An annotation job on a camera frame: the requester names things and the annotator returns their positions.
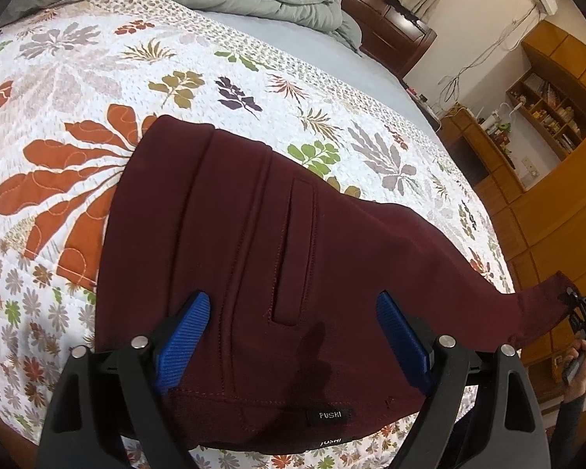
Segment person's right hand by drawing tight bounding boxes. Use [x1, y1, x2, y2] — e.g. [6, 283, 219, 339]
[563, 339, 586, 403]

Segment wooden wall shelf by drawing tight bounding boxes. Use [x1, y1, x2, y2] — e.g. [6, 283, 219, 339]
[507, 20, 586, 160]

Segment maroon pants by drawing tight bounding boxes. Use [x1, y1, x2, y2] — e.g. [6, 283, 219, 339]
[95, 115, 571, 454]

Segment person's right forearm sleeve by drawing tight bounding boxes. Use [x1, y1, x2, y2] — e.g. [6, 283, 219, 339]
[549, 395, 584, 469]

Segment hanging cables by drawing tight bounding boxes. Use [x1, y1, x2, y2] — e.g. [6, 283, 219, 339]
[436, 4, 539, 108]

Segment wooden wardrobe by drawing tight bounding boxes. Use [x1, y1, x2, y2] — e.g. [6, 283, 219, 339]
[473, 120, 586, 431]

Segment floral quilted bedspread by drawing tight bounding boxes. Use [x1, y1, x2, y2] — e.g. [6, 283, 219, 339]
[0, 0, 516, 458]

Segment wooden desk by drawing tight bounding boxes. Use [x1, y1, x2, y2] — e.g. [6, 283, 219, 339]
[438, 107, 525, 215]

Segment white bottle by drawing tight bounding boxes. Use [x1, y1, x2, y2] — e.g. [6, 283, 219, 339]
[481, 111, 500, 131]

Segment dark wooden nightstand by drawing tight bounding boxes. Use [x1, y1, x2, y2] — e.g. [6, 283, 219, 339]
[405, 86, 441, 132]

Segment dark wooden headboard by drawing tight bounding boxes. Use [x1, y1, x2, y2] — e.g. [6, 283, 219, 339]
[342, 0, 437, 79]

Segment light blue bed sheet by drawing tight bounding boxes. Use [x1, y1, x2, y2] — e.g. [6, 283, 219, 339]
[204, 12, 442, 146]

